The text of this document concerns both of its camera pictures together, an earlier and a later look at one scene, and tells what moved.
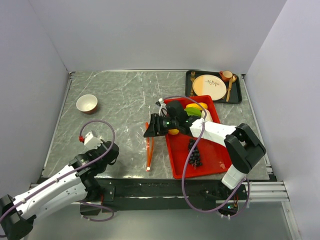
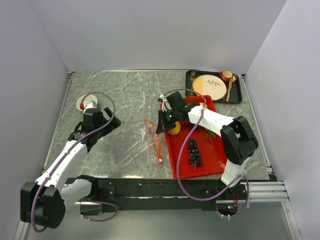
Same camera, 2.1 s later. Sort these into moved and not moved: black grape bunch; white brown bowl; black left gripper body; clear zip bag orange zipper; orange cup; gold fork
Moved: black left gripper body; clear zip bag orange zipper
Not moved: gold fork; white brown bowl; black grape bunch; orange cup
